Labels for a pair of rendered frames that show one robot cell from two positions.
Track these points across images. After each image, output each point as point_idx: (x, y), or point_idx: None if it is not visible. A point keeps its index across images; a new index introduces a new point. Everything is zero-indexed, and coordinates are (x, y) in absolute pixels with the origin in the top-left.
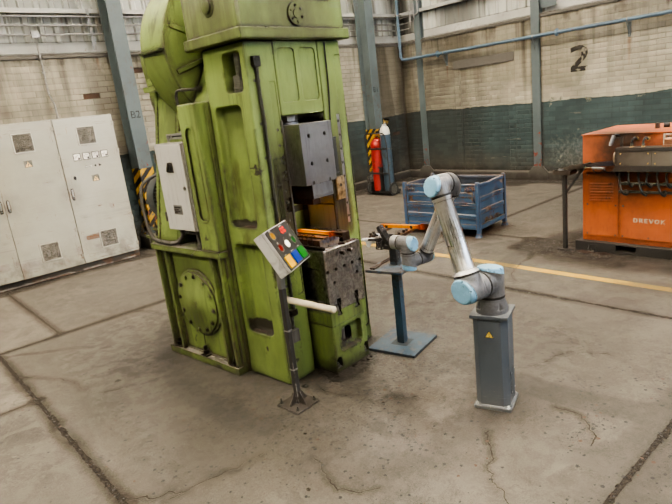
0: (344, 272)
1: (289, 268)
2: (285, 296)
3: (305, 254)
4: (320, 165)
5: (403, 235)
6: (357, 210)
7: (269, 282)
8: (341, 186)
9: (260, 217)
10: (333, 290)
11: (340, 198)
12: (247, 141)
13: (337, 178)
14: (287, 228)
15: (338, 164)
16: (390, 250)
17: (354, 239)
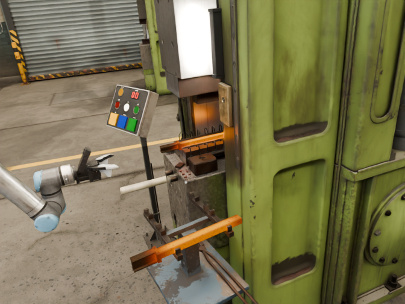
0: (176, 198)
1: (107, 122)
2: (143, 152)
3: (130, 128)
4: (167, 48)
5: (153, 228)
6: (249, 164)
7: None
8: (223, 103)
9: None
10: (170, 199)
11: (221, 120)
12: None
13: (219, 86)
14: (141, 98)
15: (215, 63)
16: None
17: (184, 177)
